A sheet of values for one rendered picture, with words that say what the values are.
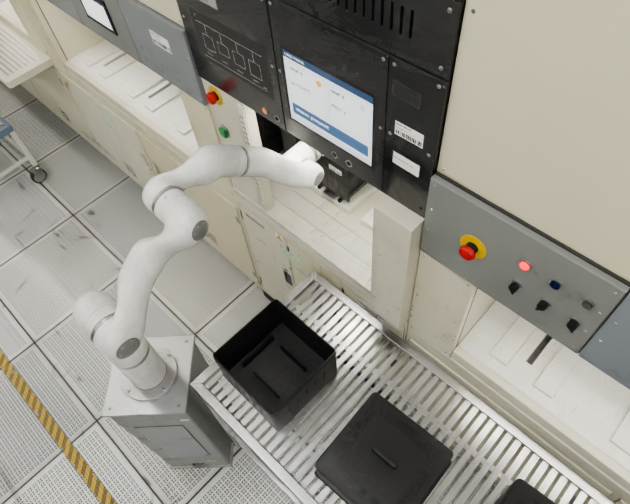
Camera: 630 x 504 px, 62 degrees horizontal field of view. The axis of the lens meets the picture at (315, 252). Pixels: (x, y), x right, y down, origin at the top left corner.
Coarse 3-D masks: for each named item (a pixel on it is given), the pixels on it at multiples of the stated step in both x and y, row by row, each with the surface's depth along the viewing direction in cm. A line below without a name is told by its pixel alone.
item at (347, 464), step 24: (360, 408) 158; (384, 408) 157; (360, 432) 154; (384, 432) 153; (408, 432) 153; (336, 456) 150; (360, 456) 150; (384, 456) 147; (408, 456) 149; (432, 456) 149; (336, 480) 147; (360, 480) 146; (384, 480) 146; (408, 480) 145; (432, 480) 145
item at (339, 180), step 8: (320, 160) 187; (328, 160) 183; (328, 168) 187; (336, 168) 183; (344, 168) 179; (328, 176) 191; (336, 176) 187; (344, 176) 183; (352, 176) 183; (320, 184) 202; (328, 184) 195; (336, 184) 190; (344, 184) 186; (352, 184) 186; (360, 184) 190; (336, 192) 194; (344, 192) 190; (352, 192) 189
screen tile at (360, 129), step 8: (328, 88) 122; (336, 96) 122; (344, 96) 120; (344, 104) 122; (352, 104) 119; (336, 112) 126; (352, 112) 121; (360, 112) 119; (368, 112) 117; (336, 120) 128; (344, 120) 126; (352, 120) 123; (360, 120) 121; (368, 120) 119; (344, 128) 128; (352, 128) 125; (360, 128) 123; (360, 136) 125
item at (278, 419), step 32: (256, 320) 171; (288, 320) 178; (224, 352) 168; (256, 352) 178; (288, 352) 176; (320, 352) 175; (256, 384) 174; (288, 384) 173; (320, 384) 168; (288, 416) 163
